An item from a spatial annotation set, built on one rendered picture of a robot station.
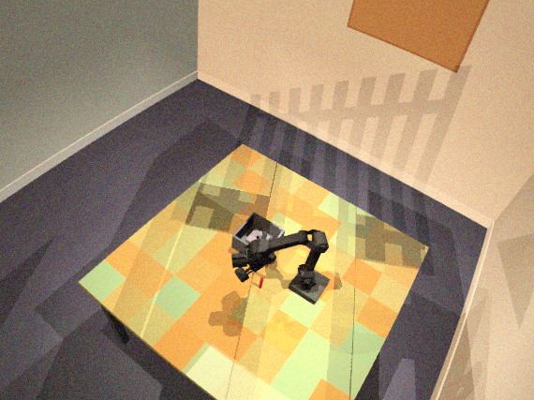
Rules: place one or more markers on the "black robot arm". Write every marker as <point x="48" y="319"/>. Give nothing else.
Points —
<point x="259" y="250"/>

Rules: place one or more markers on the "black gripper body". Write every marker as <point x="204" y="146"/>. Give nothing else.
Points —
<point x="243" y="274"/>

